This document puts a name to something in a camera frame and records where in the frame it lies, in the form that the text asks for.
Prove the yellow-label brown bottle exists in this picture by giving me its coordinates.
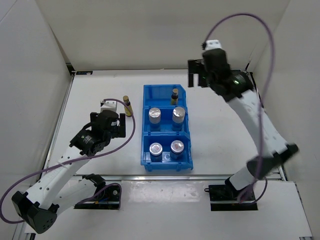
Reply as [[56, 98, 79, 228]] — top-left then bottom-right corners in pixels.
[[122, 95, 133, 117], [170, 88, 179, 105]]

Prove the silver-lid blue-band jar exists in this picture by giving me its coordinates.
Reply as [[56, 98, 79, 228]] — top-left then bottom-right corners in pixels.
[[172, 106, 186, 132], [148, 107, 161, 132]]

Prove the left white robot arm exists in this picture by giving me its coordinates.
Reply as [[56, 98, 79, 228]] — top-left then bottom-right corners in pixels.
[[11, 110, 126, 234]]

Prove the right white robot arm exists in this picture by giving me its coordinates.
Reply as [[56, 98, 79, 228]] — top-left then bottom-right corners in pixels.
[[187, 48, 299, 201]]

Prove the blue three-compartment plastic bin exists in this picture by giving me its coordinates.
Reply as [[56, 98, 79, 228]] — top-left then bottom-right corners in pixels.
[[140, 84, 193, 172]]

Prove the left black corner label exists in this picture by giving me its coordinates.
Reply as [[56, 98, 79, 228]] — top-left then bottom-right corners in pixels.
[[75, 71, 93, 76]]

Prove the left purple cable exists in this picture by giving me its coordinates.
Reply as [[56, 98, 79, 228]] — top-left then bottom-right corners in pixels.
[[0, 98, 137, 224]]

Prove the purple cable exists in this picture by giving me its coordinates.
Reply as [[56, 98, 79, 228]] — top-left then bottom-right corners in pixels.
[[0, 98, 137, 224], [203, 13, 277, 203]]

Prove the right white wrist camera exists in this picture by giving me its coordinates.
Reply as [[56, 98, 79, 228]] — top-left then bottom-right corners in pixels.
[[202, 39, 222, 51]]

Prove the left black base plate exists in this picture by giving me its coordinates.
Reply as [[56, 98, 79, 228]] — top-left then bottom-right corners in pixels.
[[74, 183, 122, 210]]

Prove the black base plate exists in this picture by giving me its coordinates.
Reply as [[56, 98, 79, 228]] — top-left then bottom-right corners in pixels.
[[204, 184, 258, 212], [74, 183, 122, 210]]

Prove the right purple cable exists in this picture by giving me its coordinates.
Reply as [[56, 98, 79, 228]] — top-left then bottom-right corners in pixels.
[[203, 13, 277, 203]]

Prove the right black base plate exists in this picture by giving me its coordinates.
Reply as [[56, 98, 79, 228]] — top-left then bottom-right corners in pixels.
[[204, 184, 258, 212]]

